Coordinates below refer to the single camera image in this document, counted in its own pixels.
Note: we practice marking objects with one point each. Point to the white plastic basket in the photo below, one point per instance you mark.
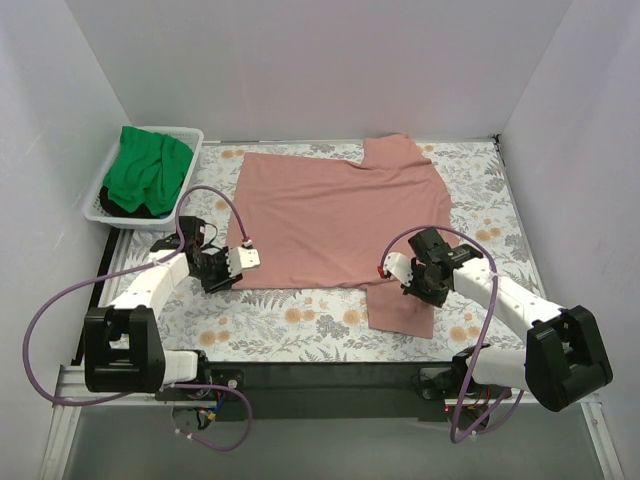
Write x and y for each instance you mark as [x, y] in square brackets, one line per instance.
[92, 209]

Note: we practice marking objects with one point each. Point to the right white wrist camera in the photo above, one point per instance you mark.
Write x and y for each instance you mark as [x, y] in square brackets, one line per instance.
[398, 266]

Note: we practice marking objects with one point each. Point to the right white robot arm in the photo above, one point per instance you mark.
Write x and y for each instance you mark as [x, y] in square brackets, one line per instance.
[564, 358]

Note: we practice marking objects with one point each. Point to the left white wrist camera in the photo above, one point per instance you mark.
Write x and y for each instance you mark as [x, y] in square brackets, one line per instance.
[240, 259]

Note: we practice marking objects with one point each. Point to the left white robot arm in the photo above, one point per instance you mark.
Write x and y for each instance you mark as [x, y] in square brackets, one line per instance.
[123, 351]

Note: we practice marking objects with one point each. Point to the black garment in basket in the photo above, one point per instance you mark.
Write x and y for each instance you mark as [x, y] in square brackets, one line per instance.
[113, 209]

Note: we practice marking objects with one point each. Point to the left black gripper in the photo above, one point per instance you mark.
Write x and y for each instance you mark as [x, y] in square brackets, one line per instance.
[220, 278]

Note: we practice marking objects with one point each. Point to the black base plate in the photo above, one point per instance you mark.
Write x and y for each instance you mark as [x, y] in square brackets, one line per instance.
[355, 390]

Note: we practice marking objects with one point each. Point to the pink t-shirt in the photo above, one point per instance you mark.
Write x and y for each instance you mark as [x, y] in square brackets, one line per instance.
[324, 223]

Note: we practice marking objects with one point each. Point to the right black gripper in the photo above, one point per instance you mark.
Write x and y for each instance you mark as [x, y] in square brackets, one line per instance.
[415, 287]

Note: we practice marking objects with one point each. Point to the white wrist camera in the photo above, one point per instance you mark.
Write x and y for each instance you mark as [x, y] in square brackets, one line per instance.
[240, 259]
[398, 266]

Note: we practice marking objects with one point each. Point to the green t-shirt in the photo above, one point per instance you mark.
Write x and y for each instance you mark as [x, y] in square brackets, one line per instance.
[149, 170]

